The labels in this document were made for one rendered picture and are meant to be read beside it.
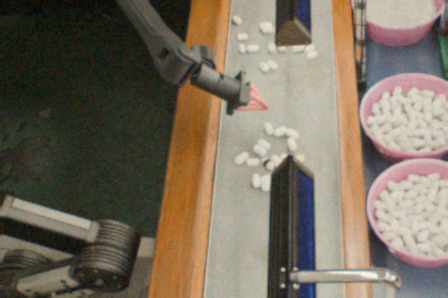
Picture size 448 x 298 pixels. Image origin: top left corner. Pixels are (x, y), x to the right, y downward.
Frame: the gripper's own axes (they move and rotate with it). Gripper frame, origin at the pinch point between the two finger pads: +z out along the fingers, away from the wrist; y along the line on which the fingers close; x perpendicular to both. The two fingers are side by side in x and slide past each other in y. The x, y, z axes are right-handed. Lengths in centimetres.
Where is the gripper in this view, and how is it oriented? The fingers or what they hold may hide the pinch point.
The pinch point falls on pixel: (265, 106)
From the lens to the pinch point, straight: 164.3
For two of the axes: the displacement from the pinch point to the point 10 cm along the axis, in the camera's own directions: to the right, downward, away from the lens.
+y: 0.2, -7.9, 6.1
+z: 8.2, 3.6, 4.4
